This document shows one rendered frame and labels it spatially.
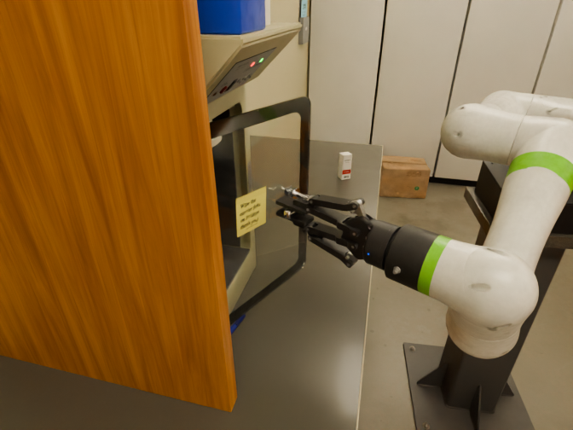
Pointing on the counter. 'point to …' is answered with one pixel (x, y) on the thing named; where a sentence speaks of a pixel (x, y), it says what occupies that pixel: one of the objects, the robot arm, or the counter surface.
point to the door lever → (296, 198)
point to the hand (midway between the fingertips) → (294, 210)
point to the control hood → (243, 49)
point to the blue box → (231, 16)
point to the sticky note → (251, 211)
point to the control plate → (239, 73)
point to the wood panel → (112, 198)
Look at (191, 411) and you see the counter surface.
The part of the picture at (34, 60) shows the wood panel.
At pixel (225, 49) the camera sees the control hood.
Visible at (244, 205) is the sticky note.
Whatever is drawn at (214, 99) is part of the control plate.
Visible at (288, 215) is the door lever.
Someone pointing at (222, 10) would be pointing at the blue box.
